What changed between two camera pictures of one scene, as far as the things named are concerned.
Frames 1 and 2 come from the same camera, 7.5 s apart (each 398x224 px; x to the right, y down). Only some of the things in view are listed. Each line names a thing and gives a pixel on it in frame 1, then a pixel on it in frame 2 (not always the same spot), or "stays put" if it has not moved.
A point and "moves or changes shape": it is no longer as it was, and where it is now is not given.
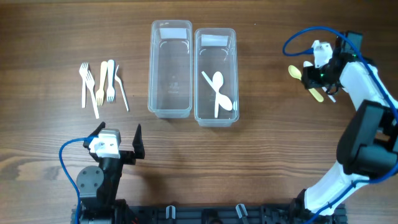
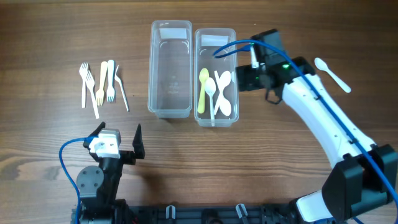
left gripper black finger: x=137 y=144 stays put
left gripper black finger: x=87 y=140 stays put
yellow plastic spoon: x=295 y=72 moves or changes shape
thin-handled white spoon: x=307 y=63 moves or changes shape
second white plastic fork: x=90 y=83 stays put
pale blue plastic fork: x=111 y=91 stays put
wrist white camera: x=323 y=53 -> x=254 y=63
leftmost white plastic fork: x=83 y=71 stays put
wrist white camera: x=107 y=144 stays put
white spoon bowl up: x=217 y=83 moves or changes shape
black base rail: x=203 y=214 stays put
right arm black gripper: x=309 y=79 -> x=247 y=78
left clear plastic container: x=170 y=90 stays put
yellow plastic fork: x=100 y=94 stays put
